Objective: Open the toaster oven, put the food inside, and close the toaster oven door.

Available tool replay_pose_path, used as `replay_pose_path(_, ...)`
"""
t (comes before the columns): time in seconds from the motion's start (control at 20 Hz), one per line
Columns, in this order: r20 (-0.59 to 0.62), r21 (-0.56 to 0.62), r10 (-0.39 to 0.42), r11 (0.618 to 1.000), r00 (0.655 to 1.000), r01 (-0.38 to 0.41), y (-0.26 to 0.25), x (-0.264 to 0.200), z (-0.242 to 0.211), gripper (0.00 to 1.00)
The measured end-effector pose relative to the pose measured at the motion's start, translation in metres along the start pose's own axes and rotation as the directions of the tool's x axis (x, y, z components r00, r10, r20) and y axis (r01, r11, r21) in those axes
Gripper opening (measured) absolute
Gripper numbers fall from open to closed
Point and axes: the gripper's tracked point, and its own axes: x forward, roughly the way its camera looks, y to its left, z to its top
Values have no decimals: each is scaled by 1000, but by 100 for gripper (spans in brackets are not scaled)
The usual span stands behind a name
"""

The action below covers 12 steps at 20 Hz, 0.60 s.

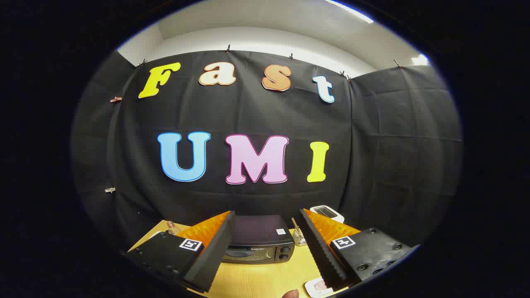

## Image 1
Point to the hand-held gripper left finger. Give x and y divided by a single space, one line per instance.
215 256

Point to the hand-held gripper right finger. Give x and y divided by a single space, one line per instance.
323 256

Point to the round pink food slice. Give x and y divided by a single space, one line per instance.
321 284

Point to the white square plate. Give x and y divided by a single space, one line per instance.
311 289

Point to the black toaster oven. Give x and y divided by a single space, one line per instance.
256 231

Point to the white toaster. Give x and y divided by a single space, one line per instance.
331 213

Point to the wooden utensil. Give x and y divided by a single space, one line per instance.
295 225

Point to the clear plastic water bottle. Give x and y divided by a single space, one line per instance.
172 227

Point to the black backdrop cloth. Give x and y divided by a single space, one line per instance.
248 116

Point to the pink clothespin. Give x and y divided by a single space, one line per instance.
116 99

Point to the small ceiling light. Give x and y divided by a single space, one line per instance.
420 60

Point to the long ceiling light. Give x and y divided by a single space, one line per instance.
350 11

